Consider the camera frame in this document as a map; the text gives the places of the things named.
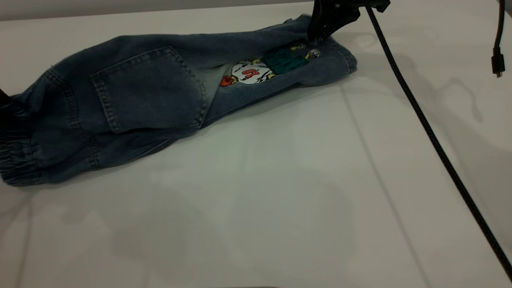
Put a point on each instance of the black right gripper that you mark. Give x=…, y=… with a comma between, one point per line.
x=356, y=4

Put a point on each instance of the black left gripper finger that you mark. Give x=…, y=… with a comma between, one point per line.
x=3, y=104

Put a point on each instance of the blue denim pants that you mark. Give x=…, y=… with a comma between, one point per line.
x=140, y=88

